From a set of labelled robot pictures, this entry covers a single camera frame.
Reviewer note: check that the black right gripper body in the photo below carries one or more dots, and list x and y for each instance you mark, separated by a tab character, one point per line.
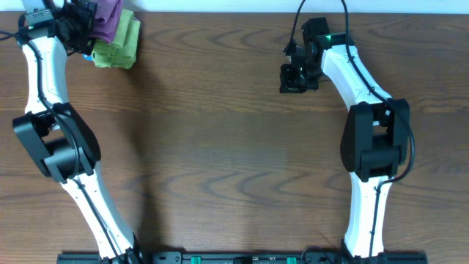
294	81

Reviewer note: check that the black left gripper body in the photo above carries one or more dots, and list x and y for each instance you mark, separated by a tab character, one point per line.
77	28

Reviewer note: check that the purple microfiber cloth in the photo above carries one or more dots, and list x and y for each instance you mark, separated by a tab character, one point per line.
107	19

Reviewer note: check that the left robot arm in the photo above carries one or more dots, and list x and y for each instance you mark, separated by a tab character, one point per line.
60	143

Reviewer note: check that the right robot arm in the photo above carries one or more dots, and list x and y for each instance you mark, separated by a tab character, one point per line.
376	141

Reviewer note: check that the blue folded cloth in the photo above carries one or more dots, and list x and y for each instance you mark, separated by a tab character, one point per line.
88	58

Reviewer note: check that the green folded cloth lower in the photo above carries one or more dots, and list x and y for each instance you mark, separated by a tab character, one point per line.
104	55

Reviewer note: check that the green folded cloth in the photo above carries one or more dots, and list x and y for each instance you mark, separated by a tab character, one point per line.
124	21
104	55

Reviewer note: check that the green folded cloth top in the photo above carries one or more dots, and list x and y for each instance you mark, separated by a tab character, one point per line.
124	21

